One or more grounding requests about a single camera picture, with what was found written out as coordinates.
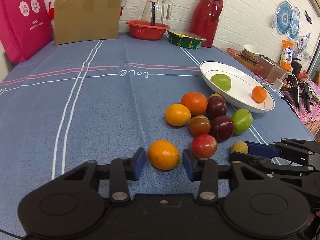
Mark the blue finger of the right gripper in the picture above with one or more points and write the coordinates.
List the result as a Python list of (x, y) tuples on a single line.
[(250, 158), (297, 151)]

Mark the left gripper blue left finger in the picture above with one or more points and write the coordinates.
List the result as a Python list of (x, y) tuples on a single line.
[(122, 170)]

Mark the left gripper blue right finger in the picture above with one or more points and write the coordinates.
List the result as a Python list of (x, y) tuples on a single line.
[(206, 172)]

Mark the red apple-like fruit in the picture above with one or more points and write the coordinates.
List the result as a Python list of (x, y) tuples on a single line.
[(204, 146)]

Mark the brown longan front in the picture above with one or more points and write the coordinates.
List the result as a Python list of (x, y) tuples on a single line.
[(240, 147)]

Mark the brown longan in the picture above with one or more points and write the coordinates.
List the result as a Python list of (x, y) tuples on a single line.
[(240, 147), (215, 94)]

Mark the lone orange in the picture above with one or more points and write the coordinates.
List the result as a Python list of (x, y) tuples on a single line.
[(163, 155)]

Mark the dark plum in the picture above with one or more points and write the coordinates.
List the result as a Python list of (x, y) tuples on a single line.
[(221, 128), (216, 106)]

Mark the red-brown tomato fruit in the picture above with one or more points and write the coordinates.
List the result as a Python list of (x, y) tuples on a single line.
[(199, 125)]

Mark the green fruit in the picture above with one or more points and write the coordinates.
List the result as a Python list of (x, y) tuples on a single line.
[(242, 120), (222, 81)]

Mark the yellow orange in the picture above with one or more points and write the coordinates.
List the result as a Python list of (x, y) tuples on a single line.
[(177, 115)]

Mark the dark orange tangerine top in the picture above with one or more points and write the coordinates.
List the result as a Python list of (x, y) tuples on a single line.
[(195, 102)]

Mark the orange with stem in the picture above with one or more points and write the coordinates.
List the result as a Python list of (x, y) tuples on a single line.
[(259, 94)]

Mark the brown longan back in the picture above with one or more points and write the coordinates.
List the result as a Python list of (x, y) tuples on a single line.
[(215, 94)]

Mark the green fruit front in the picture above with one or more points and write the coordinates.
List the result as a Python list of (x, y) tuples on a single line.
[(222, 81)]

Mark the white power strip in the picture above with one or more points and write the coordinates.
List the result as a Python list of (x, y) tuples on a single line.
[(277, 85)]

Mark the white oval plate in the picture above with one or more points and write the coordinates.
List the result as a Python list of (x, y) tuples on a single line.
[(242, 85)]

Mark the blue striped tablecloth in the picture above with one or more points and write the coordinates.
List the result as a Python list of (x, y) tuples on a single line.
[(90, 100)]

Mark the orange snack packet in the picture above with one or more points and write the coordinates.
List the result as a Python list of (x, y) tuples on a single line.
[(286, 55)]

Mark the small cardboard box right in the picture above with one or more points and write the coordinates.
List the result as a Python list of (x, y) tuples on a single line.
[(271, 70)]

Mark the white paper cup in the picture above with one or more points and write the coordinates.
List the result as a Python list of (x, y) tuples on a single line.
[(254, 51)]

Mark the blue paper fan decoration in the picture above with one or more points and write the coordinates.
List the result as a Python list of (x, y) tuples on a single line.
[(286, 20)]

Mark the green foil bowl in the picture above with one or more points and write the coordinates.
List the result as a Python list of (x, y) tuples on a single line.
[(185, 39)]

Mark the red plastic basin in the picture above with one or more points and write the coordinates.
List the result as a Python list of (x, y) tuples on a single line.
[(143, 30)]

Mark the red thermos jug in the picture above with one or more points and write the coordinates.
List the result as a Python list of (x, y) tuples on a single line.
[(205, 19)]

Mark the brown cardboard box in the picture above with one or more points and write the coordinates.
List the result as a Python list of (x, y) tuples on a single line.
[(85, 20)]

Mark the black straw in pitcher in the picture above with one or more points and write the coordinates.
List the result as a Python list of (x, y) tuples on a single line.
[(153, 21)]

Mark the clear glass pitcher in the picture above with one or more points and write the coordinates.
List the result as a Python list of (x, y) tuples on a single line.
[(163, 9)]

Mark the pink tote bag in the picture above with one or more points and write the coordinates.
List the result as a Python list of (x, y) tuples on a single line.
[(25, 28)]

